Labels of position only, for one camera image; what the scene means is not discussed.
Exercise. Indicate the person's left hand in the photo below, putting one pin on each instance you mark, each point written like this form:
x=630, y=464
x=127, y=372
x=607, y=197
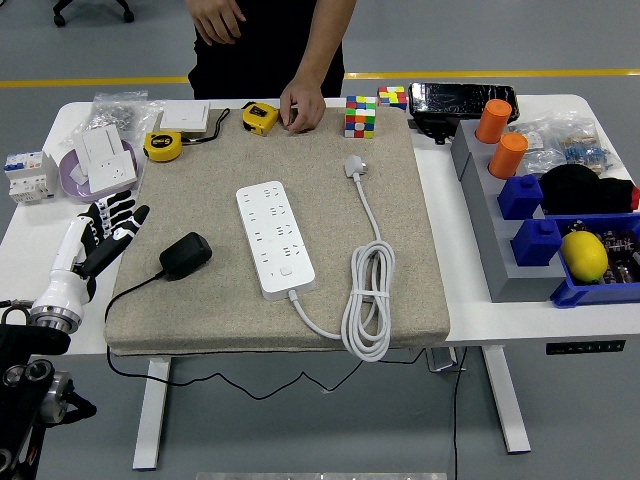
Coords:
x=305, y=105

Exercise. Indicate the person's right hand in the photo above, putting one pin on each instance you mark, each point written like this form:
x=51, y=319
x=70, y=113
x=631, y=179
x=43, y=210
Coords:
x=217, y=20

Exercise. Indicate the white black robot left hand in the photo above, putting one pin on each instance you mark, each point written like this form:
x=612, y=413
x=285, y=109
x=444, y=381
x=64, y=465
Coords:
x=65, y=260

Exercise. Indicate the black plug adapter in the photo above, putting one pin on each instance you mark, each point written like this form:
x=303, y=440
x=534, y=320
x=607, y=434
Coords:
x=185, y=255

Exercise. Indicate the white power strip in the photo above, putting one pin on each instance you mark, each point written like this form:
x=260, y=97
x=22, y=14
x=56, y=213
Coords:
x=275, y=240

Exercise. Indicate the person's left forearm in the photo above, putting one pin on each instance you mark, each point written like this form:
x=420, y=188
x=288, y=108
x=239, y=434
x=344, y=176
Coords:
x=325, y=45

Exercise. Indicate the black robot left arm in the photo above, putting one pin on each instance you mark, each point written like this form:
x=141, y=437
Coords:
x=25, y=400

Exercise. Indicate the small yellow object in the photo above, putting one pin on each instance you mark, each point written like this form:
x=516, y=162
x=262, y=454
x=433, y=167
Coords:
x=260, y=119

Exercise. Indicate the large colourful puzzle cube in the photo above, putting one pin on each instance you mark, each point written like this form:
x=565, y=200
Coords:
x=360, y=117

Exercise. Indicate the person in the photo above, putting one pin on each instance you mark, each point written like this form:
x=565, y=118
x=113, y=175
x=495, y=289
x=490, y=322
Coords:
x=270, y=50

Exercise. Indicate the purple plate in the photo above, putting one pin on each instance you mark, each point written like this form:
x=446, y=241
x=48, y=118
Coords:
x=75, y=187

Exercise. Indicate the small colourful puzzle cube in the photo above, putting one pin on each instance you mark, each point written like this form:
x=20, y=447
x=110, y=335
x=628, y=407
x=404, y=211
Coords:
x=391, y=97

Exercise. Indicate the white circuit breaker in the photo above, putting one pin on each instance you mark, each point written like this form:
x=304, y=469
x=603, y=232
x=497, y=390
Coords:
x=27, y=177

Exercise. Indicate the dark shiny metal piece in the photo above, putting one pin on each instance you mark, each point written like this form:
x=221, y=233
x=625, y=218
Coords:
x=195, y=136

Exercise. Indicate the white socket back panel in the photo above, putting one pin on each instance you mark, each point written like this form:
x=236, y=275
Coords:
x=97, y=145

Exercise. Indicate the grey-brown mat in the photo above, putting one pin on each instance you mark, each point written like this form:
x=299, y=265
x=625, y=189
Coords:
x=325, y=225

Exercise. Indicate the black office chair base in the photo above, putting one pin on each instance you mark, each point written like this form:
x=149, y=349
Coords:
x=95, y=7

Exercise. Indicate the yellow tape measure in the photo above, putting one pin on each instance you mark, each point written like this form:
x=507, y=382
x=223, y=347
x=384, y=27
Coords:
x=162, y=147

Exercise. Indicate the plastic bag of metal parts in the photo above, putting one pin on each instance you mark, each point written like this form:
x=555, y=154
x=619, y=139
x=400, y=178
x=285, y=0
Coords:
x=117, y=117

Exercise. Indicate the black glossy phone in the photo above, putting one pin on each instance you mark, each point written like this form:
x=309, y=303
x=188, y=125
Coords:
x=462, y=100

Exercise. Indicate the white table leg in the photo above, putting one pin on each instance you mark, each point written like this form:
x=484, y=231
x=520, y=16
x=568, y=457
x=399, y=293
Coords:
x=152, y=410
x=507, y=400

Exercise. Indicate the orange cylinder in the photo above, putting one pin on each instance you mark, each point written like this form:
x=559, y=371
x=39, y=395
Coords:
x=507, y=155
x=492, y=120

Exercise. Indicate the blue square block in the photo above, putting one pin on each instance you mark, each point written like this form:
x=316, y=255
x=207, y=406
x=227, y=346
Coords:
x=520, y=197
x=535, y=242

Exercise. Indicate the clear bag of small parts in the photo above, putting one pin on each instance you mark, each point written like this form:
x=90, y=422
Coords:
x=537, y=150

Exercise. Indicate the grey stepped block base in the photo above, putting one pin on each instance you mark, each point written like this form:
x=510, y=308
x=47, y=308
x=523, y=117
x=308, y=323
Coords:
x=500, y=270

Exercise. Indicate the black cloth with red patch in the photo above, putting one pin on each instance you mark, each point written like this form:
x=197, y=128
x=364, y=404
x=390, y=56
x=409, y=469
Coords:
x=575, y=187

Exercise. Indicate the plastic bag of clips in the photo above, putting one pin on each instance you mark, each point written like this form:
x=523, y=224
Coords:
x=590, y=147

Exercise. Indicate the yellow lemon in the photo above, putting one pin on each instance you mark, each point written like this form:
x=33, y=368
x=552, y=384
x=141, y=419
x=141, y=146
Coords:
x=584, y=257

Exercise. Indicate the blue plastic bin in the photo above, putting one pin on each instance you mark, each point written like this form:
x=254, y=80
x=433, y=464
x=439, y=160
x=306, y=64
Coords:
x=575, y=295

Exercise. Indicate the black table control panel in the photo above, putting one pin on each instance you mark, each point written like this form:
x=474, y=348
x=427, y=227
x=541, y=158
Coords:
x=585, y=347

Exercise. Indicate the white wall socket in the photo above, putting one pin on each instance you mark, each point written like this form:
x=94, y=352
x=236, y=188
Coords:
x=115, y=174

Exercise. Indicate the white flat switch plate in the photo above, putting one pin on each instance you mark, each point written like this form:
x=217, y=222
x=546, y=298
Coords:
x=184, y=117

